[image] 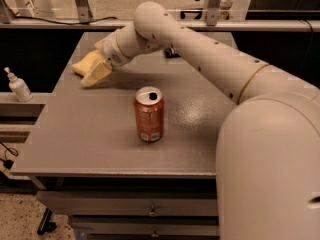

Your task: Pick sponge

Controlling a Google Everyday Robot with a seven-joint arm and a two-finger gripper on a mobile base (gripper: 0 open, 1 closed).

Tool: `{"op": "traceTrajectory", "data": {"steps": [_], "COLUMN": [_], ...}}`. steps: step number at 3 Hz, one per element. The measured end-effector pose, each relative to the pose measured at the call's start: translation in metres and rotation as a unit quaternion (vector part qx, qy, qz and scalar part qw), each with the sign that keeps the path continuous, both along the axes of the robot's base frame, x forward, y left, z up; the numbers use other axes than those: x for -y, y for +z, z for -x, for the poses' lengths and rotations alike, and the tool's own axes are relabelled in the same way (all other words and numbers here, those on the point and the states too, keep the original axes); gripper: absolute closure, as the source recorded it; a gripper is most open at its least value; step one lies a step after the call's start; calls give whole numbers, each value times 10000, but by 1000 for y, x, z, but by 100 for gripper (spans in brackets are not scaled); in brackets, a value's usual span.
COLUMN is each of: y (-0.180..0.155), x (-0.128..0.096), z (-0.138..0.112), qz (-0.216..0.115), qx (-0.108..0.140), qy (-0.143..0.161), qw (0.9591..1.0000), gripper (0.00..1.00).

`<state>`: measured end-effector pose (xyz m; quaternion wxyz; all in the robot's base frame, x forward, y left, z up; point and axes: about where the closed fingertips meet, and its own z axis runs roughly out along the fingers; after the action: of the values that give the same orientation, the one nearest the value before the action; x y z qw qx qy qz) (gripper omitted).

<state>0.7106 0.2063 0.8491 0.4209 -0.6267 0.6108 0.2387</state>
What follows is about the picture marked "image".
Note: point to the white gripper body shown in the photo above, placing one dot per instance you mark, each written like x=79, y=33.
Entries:
x=111, y=52

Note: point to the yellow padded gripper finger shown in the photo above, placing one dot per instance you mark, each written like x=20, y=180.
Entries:
x=96, y=72
x=99, y=44

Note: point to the yellow sponge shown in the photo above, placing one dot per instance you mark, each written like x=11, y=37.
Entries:
x=84, y=65

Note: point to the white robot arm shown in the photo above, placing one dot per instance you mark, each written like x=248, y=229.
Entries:
x=268, y=149

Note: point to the black snack packet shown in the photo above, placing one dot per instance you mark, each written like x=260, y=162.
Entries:
x=170, y=53

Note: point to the orange soda can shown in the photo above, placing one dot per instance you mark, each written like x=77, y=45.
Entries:
x=149, y=113

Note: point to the white pump bottle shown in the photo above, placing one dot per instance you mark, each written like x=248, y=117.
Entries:
x=18, y=87

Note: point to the grey drawer cabinet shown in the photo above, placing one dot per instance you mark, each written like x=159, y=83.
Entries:
x=88, y=163

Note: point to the metal frame rail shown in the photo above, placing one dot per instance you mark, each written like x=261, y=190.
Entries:
x=221, y=26

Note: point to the black floor cable plug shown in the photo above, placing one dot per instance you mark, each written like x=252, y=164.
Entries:
x=8, y=152

